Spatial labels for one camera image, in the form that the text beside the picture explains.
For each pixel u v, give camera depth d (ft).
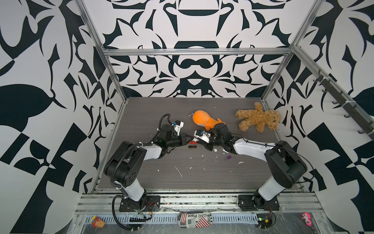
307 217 2.32
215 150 3.03
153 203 2.40
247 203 2.44
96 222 2.21
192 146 3.09
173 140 2.58
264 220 2.34
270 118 3.25
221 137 2.34
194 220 2.23
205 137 2.51
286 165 1.52
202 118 3.26
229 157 2.97
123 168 1.50
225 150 2.30
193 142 2.85
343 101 1.95
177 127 2.76
